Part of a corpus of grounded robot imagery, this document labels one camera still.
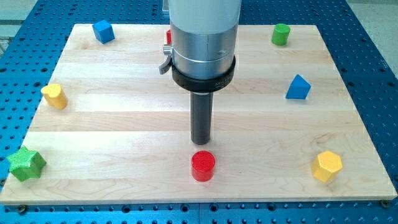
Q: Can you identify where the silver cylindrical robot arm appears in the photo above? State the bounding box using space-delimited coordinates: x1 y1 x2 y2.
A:
159 0 241 94

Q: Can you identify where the red block behind arm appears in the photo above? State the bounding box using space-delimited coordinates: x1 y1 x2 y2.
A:
166 29 172 45

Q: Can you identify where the light wooden board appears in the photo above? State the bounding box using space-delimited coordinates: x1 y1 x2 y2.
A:
1 24 397 205

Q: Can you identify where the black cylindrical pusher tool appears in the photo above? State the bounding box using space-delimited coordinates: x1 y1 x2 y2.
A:
190 92 213 145

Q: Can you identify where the red cylinder block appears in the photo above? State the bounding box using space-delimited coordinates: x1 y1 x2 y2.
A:
191 151 216 182

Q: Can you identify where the blue triangular prism block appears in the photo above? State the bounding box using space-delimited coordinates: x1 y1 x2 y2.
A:
285 74 312 100

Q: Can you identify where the green cylinder block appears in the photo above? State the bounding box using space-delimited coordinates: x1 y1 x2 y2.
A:
271 24 290 45

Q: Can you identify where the blue cube block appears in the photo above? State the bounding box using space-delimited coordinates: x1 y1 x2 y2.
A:
92 20 115 44

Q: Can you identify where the yellow hexagon block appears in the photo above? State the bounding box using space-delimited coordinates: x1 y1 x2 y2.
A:
311 151 343 183

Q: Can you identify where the yellow heart block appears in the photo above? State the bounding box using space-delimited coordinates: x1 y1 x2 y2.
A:
40 83 68 110

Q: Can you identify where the blue perforated metal table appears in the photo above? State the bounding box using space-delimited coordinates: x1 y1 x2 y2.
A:
1 1 397 223

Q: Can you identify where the green star block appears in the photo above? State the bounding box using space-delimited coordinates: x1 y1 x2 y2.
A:
7 146 47 182

